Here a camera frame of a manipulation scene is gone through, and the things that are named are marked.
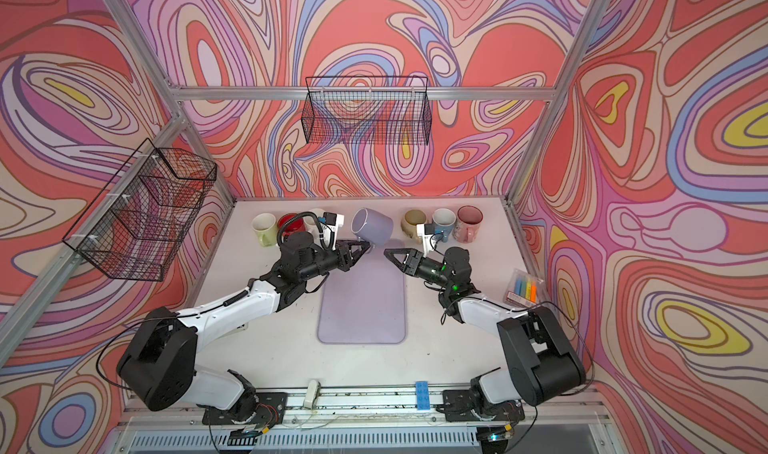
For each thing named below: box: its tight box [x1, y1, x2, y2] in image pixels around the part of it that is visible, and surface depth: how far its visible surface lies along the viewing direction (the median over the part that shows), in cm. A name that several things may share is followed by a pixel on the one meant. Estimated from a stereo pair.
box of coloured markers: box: [503, 268, 544, 309], surface depth 96 cm
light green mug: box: [251, 212, 277, 247], surface depth 103 cm
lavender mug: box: [351, 207, 394, 248], surface depth 80 cm
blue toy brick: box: [415, 381, 430, 410], surface depth 76 cm
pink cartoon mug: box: [452, 205, 484, 243], surface depth 103 cm
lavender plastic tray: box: [317, 241, 406, 344], surface depth 91 cm
